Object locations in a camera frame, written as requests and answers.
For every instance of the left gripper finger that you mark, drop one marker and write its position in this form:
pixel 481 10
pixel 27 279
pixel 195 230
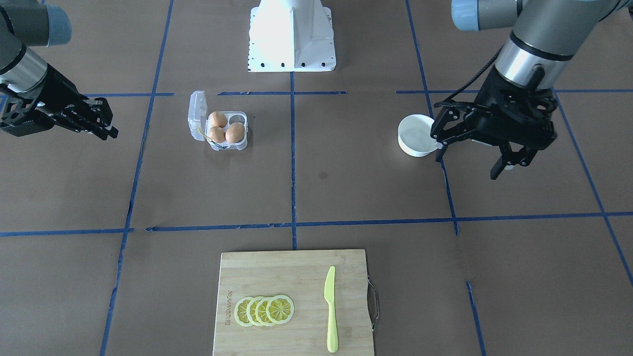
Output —
pixel 510 158
pixel 444 140

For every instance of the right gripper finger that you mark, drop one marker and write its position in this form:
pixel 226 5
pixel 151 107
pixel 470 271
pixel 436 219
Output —
pixel 104 132

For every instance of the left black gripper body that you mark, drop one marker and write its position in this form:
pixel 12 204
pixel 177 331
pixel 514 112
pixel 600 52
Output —
pixel 494 92

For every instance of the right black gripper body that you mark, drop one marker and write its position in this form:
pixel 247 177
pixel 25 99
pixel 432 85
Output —
pixel 55 92

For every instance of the clear plastic egg box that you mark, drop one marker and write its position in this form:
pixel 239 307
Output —
pixel 197 118

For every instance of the brown egg from bowl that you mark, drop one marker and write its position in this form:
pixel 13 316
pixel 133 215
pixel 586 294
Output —
pixel 235 132

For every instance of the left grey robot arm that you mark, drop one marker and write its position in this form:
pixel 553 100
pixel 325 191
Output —
pixel 544 33

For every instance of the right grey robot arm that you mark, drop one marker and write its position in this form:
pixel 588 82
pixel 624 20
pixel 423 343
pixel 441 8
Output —
pixel 25 24

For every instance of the white round bowl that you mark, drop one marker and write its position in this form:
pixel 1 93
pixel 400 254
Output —
pixel 414 135

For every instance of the yellow blue rubber band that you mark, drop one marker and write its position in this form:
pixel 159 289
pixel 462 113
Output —
pixel 213 144

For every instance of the yellow plastic knife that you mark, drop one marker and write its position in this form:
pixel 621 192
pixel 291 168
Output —
pixel 332 339

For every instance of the bamboo cutting board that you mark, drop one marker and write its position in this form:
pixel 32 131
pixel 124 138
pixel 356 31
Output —
pixel 301 276

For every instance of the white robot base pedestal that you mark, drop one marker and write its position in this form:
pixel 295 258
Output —
pixel 291 36

